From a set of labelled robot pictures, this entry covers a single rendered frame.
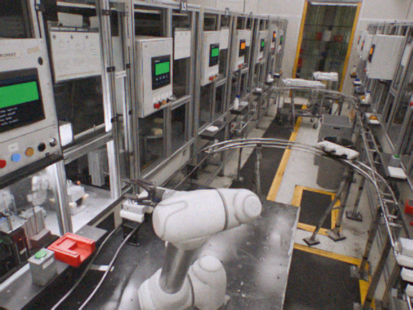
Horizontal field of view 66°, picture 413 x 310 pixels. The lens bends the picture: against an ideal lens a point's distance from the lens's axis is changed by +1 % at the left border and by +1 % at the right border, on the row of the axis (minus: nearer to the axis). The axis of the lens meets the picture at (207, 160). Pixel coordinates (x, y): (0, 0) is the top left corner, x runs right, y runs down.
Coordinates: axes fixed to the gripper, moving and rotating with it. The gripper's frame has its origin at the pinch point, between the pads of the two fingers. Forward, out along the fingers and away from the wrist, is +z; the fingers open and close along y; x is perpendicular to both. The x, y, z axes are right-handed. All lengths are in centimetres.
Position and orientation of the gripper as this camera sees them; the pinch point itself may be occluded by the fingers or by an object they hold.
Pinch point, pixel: (129, 188)
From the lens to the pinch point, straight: 167.5
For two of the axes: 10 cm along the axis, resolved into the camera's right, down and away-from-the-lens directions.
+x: -3.4, 3.6, -8.7
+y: 0.6, -9.1, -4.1
